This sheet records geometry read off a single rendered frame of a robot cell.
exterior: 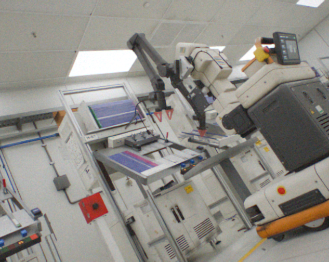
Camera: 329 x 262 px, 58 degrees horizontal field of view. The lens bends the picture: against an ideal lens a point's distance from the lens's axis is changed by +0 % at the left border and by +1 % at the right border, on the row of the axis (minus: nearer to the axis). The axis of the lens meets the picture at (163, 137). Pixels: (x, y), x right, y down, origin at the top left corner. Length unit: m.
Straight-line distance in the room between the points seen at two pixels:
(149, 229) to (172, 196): 0.39
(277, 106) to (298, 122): 0.12
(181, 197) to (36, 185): 2.03
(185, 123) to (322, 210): 2.45
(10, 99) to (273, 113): 3.72
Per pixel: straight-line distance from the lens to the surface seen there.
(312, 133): 1.52
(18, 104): 4.55
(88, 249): 3.93
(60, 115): 3.13
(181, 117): 3.74
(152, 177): 2.17
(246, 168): 3.39
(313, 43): 9.92
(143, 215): 2.39
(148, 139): 2.79
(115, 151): 2.66
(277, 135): 1.58
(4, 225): 1.87
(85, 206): 2.03
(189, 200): 2.69
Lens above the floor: 0.40
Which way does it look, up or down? 14 degrees up
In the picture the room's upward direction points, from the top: 30 degrees counter-clockwise
